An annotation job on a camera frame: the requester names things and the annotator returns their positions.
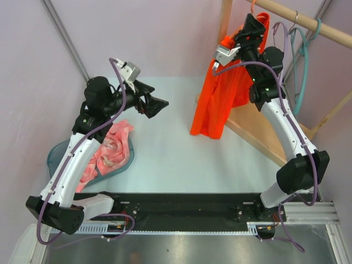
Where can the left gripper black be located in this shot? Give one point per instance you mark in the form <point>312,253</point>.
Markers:
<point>152,106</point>

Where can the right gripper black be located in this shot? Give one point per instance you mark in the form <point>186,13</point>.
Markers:
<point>253,28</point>

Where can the orange plastic hanger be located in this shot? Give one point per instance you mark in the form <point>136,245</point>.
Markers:
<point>252,6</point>

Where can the orange shorts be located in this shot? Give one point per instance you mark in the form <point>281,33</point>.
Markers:
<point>218,96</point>

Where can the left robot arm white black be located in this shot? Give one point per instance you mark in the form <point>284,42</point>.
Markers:
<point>55,206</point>

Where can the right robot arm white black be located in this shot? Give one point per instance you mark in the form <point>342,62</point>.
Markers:
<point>306,165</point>

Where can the purple plastic hanger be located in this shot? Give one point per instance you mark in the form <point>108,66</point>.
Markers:
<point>285,46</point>

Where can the pink garment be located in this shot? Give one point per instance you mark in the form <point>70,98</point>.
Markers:
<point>122,128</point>

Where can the wooden clothes rack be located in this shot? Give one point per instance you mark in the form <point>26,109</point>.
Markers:
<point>271,132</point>

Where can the teal plastic basket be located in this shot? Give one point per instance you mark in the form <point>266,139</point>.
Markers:
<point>112,157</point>

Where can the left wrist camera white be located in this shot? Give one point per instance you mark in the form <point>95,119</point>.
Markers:
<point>129,72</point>

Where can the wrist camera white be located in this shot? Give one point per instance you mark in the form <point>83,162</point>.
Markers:
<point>224,56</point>
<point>129,72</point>

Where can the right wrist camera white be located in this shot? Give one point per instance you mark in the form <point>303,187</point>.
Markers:
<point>224,56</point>

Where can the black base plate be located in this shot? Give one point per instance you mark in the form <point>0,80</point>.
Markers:
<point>209,213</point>

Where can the aluminium frame rail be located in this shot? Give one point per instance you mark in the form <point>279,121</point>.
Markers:
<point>319,213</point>

